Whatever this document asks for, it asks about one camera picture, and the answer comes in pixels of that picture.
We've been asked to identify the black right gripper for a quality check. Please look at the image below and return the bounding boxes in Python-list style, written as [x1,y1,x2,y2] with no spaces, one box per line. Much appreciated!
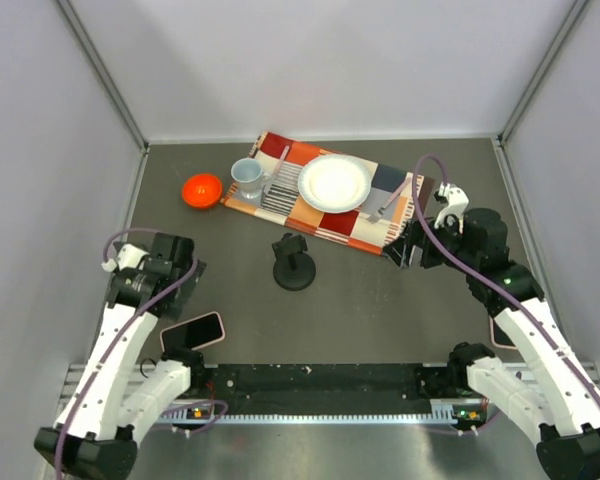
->
[382,210,478,274]

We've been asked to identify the black clamp phone stand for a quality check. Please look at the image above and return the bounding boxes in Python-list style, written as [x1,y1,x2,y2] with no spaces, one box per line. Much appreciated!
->
[272,233,316,291]

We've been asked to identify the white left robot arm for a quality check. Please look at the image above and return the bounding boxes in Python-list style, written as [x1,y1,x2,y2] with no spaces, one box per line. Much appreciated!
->
[34,231,207,479]

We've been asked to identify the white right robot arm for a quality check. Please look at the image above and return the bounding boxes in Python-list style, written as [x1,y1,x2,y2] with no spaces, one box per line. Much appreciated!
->
[395,208,600,479]

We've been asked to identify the checked orange red placemat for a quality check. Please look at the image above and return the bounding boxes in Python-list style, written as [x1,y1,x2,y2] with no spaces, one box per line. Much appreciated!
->
[221,132,434,256]

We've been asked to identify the white deep plate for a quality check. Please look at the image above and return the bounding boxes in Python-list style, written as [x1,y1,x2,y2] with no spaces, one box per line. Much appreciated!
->
[297,154,372,214]

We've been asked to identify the orange plastic bowl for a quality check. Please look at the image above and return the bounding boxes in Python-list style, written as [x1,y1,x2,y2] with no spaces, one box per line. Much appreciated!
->
[181,173,223,209]

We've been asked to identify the light blue footed cup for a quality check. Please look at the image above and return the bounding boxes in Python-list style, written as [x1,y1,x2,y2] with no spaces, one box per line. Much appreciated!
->
[231,158,270,199]

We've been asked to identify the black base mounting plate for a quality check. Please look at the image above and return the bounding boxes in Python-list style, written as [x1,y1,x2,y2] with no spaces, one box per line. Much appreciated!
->
[210,363,432,415]

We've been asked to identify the fork with pink handle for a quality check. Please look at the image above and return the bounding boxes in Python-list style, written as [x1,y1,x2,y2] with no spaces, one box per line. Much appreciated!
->
[367,179,411,224]

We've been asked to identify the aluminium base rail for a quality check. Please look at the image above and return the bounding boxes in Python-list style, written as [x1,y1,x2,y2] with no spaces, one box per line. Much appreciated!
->
[59,362,600,426]

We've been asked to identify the right aluminium frame post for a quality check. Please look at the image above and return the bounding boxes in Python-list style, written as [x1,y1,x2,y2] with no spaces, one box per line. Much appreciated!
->
[497,0,591,149]

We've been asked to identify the aluminium frame post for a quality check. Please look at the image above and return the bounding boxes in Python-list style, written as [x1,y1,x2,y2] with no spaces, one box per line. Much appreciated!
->
[52,0,149,153]
[497,0,591,149]

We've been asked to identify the left aluminium frame post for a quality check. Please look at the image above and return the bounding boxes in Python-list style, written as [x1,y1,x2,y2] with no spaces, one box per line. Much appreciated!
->
[52,0,149,153]

